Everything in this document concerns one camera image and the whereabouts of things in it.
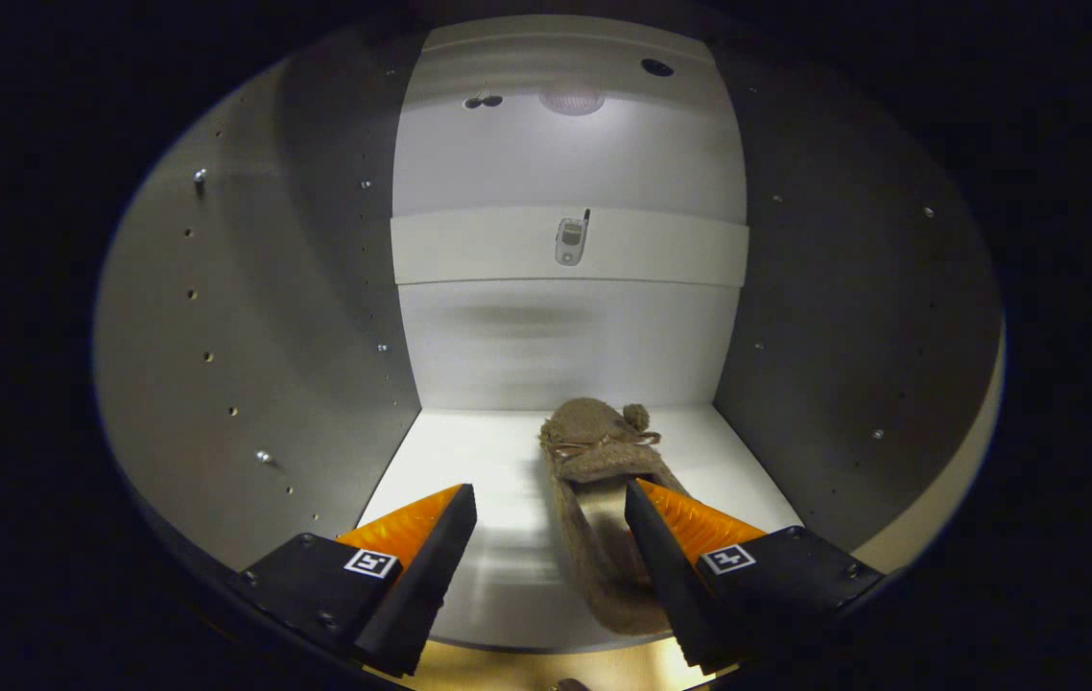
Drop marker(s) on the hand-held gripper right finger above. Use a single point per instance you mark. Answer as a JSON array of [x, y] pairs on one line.
[[666, 576]]

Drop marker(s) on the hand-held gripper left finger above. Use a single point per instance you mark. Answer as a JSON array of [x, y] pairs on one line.
[[426, 585]]

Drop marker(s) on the brown fuzzy shoe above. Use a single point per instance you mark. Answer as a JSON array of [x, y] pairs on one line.
[[594, 451]]

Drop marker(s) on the beige shoe cabinet door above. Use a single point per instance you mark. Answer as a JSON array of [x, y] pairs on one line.
[[920, 528]]

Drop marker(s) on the grey shoe cabinet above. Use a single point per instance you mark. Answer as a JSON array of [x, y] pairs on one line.
[[249, 288]]

